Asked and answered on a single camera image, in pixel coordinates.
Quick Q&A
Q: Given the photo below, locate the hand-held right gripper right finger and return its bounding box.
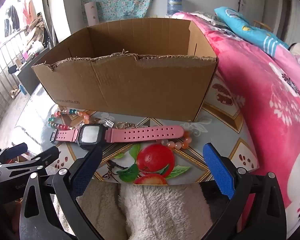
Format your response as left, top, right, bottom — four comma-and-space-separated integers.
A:
202, 142, 287, 240

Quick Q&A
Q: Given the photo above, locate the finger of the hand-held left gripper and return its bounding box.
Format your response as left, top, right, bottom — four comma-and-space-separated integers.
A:
0, 146, 60, 180
0, 142, 28, 164

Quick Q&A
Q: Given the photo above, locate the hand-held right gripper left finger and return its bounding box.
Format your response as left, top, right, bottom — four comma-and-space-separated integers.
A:
19, 145, 103, 240

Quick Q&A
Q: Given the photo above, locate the orange bead bracelet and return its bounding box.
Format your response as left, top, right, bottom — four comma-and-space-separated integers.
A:
156, 130, 193, 150

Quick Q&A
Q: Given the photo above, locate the multicolour bead bracelet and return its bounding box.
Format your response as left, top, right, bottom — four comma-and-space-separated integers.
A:
48, 107, 92, 130

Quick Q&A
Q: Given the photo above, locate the pink strap digital watch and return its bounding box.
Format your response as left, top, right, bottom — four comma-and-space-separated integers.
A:
50, 123, 185, 151

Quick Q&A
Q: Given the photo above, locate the brown cardboard box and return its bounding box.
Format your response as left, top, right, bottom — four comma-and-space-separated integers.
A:
31, 17, 219, 122

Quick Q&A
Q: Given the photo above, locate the fruit print tablecloth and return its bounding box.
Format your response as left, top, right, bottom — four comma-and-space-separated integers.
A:
14, 72, 259, 185

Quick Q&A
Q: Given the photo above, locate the dark grey cabinet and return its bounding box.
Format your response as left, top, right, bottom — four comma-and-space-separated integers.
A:
17, 46, 53, 95

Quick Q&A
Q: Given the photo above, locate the white fleece robe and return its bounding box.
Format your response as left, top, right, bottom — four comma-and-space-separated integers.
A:
76, 180, 215, 240

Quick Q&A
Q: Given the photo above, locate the metal balcony railing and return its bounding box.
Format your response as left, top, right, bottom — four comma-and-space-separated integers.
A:
0, 29, 44, 120

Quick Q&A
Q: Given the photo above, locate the pink floral blanket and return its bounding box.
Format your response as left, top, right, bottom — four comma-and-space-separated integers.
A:
171, 11, 300, 224

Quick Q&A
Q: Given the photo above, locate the pile of household clutter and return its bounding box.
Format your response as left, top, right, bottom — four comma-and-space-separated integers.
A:
22, 15, 50, 55

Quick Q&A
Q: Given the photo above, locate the dark hanging jacket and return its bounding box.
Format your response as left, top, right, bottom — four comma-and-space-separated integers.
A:
4, 5, 20, 37

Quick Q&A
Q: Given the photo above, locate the pink hanging garment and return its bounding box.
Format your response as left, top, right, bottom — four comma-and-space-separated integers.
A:
21, 0, 37, 25

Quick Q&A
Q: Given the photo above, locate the white paper roll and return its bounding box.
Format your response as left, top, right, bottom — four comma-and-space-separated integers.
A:
84, 1, 100, 27

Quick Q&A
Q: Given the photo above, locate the wooden chair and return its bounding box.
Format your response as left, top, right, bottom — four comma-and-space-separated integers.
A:
252, 20, 274, 33

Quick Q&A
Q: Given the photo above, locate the grey lace cloth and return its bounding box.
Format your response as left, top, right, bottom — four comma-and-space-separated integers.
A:
192, 11, 228, 27

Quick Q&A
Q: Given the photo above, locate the teal floral hanging cloth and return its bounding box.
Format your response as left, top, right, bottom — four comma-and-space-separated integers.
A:
81, 0, 163, 22

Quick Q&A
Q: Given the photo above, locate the blue water jug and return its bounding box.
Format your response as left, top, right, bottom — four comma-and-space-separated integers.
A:
166, 0, 184, 17

